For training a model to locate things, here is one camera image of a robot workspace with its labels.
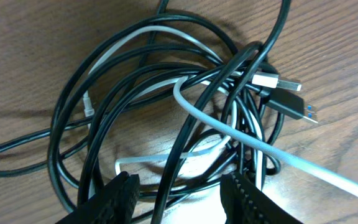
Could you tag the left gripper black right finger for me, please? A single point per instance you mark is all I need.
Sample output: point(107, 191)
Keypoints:
point(244, 203)

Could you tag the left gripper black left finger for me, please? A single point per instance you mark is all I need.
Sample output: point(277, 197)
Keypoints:
point(115, 203)

